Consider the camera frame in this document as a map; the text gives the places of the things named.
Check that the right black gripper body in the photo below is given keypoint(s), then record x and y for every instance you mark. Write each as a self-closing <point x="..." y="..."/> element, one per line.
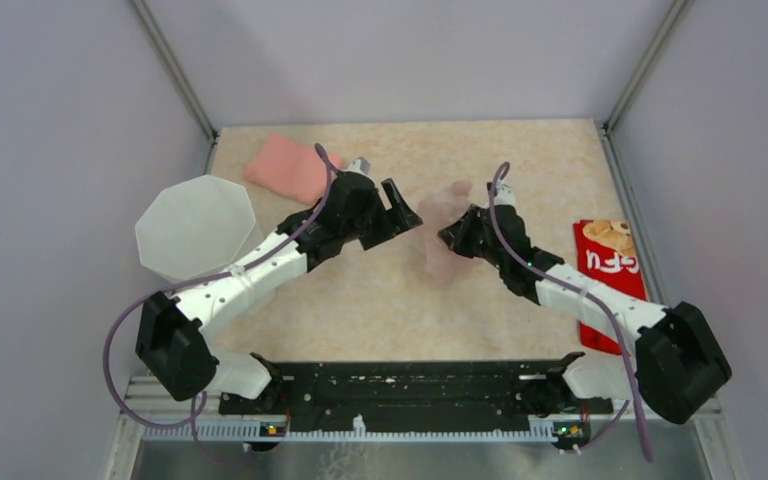
<point x="493" y="255"/>

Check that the left aluminium frame post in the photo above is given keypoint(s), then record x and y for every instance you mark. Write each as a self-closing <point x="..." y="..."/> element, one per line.
<point x="173" y="68"/>

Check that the right aluminium frame post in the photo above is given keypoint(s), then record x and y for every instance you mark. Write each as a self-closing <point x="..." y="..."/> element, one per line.
<point x="674" y="15"/>

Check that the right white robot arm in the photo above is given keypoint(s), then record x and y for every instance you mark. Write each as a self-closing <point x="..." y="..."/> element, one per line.
<point x="676" y="363"/>

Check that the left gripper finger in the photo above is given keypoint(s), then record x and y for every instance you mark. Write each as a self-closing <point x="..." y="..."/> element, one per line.
<point x="386" y="227"/>
<point x="399" y="212"/>

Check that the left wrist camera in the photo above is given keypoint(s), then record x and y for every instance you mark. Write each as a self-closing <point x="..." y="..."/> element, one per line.
<point x="359" y="165"/>

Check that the white octagonal trash bin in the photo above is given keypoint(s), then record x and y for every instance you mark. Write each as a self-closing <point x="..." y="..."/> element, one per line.
<point x="196" y="228"/>

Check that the aluminium frame post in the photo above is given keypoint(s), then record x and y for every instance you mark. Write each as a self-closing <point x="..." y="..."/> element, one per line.
<point x="173" y="68"/>
<point x="674" y="15"/>

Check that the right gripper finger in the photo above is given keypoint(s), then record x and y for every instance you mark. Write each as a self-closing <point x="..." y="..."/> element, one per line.
<point x="455" y="239"/>
<point x="469" y="217"/>

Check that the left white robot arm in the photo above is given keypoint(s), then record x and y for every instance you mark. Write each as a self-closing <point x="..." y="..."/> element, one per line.
<point x="177" y="328"/>

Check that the red snack package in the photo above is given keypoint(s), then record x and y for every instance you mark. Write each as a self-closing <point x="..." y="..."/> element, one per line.
<point x="606" y="252"/>

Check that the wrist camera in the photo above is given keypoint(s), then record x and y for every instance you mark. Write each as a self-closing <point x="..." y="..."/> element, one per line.
<point x="501" y="194"/>
<point x="359" y="165"/>

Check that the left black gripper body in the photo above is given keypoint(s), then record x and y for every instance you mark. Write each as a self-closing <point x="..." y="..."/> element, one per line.
<point x="373" y="219"/>

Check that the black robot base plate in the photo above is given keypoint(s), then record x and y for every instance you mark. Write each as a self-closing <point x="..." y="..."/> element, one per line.
<point x="417" y="396"/>

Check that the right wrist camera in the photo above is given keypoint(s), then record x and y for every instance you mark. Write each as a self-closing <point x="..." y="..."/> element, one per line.
<point x="501" y="194"/>

